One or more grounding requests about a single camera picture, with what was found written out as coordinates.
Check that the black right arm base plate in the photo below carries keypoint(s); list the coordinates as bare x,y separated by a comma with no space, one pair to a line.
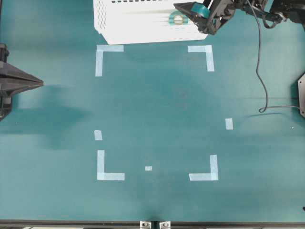
301,95

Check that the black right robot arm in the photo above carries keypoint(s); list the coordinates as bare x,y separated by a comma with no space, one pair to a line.
281,10

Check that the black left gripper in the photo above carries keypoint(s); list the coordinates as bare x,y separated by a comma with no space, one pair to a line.
7,90

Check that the white perforated plastic basket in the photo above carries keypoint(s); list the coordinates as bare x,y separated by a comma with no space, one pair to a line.
140,21

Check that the right metal table bracket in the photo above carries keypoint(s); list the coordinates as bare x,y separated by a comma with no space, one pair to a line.
164,225

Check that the metal table bracket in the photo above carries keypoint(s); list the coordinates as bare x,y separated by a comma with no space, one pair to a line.
145,225
164,225

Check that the left metal table bracket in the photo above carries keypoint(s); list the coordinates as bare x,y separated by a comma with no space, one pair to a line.
145,225

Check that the bottom small tape piece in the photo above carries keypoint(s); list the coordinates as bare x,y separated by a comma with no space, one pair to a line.
148,168

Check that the light blue tape roll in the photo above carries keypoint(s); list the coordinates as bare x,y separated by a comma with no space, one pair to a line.
177,18

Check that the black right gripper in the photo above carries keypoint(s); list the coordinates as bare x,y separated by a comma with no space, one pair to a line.
208,16

